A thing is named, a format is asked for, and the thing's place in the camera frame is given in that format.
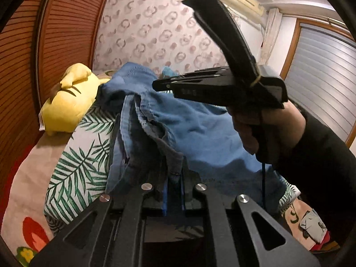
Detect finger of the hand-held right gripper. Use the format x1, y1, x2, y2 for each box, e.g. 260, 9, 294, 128
152, 67, 231, 106

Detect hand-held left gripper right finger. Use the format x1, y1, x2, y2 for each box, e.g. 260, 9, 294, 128
181, 174, 320, 267

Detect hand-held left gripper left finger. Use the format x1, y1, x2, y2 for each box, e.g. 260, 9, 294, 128
29, 172, 169, 267

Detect blue denim pants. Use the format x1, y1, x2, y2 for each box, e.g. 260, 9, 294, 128
97, 62, 288, 214

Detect person's right forearm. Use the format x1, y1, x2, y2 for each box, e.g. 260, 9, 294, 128
271, 108, 356, 229

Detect person's right hand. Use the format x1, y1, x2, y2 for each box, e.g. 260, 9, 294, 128
232, 100, 306, 163

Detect white curtain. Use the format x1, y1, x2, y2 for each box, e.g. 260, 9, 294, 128
260, 8, 283, 67

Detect grey window blind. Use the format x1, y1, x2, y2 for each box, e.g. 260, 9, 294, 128
284, 24, 356, 145

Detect white leaf-print sheet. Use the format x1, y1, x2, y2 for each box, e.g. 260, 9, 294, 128
44, 100, 301, 229

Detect white air conditioner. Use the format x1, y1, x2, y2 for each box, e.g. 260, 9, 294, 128
217, 0, 266, 24

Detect grey printed cloth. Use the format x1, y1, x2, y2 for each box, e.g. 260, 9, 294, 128
299, 208, 329, 241

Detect red cloth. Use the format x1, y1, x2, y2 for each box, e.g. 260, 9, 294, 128
310, 239, 340, 253

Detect yellow plush toy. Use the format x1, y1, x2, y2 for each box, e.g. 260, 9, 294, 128
39, 63, 112, 137

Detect louvered wooden wardrobe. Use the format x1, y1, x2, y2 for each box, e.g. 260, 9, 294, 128
0, 0, 116, 229

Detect wooden window frame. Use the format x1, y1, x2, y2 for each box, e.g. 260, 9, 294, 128
279, 17, 356, 148

